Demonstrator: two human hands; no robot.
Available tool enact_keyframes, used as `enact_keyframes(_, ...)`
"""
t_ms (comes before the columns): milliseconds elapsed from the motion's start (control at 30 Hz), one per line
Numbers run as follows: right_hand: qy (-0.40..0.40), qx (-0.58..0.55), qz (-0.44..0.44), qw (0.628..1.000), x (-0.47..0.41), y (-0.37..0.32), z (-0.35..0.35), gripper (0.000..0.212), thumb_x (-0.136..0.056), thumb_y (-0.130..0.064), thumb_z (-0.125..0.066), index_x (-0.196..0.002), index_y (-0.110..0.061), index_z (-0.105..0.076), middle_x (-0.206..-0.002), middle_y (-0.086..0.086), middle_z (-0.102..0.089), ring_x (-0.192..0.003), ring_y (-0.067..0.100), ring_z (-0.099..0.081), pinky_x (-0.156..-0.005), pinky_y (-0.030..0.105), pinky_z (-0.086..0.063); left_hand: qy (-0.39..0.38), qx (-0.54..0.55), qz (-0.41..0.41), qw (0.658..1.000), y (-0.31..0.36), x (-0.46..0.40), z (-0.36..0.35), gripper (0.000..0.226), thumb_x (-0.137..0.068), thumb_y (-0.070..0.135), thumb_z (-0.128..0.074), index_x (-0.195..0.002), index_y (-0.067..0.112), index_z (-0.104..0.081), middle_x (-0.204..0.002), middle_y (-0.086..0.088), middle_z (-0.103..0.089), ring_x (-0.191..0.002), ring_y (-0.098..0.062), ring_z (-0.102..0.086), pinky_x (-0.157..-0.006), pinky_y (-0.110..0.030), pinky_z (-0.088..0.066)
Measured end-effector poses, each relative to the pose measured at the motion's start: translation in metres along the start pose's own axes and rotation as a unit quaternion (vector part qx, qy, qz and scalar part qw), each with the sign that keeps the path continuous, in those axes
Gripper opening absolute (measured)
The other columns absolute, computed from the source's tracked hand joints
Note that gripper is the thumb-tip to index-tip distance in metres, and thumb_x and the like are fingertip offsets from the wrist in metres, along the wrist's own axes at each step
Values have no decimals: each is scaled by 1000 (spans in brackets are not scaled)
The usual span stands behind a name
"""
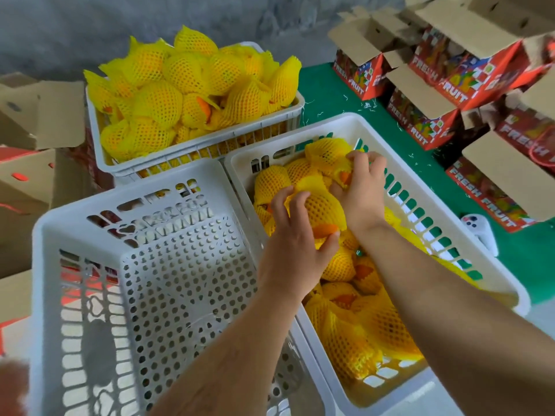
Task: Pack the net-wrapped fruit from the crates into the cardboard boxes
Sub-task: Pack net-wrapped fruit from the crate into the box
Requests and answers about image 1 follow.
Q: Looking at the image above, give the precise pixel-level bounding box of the green table cover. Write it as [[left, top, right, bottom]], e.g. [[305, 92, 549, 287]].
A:
[[298, 62, 555, 304]]

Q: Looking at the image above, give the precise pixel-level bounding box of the pile of yellow netted fruits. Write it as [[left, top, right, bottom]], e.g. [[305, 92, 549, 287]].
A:
[[83, 25, 302, 163], [253, 138, 480, 386]]

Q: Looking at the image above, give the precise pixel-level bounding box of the red fruit carton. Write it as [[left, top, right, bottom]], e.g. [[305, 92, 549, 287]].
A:
[[446, 131, 555, 234], [385, 64, 463, 151], [328, 6, 418, 102], [404, 0, 555, 111], [460, 73, 555, 171]]

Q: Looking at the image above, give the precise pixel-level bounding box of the person's left forearm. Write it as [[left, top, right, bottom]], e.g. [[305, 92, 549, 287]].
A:
[[147, 283, 315, 416]]

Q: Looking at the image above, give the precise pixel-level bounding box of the person's right hand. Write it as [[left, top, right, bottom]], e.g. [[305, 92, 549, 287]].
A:
[[330, 151, 388, 239]]

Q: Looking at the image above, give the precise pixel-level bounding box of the person's left hand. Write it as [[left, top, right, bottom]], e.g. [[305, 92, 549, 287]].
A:
[[258, 186, 341, 302]]

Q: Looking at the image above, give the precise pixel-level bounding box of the white tape dispenser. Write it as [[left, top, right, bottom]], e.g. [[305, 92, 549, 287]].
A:
[[460, 214, 500, 258]]

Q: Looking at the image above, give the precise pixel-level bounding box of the empty white plastic basket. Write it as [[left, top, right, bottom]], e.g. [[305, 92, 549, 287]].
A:
[[29, 159, 336, 416]]

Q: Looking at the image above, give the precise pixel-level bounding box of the person's right forearm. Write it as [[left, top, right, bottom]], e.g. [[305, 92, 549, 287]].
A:
[[355, 221, 555, 416]]

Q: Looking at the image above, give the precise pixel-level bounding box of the brown cardboard carton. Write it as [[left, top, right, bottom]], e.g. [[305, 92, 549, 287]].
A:
[[0, 147, 98, 278], [0, 269, 34, 361], [0, 72, 86, 151]]

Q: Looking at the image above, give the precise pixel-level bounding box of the orange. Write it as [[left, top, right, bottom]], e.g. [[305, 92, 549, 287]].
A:
[[284, 174, 348, 239]]

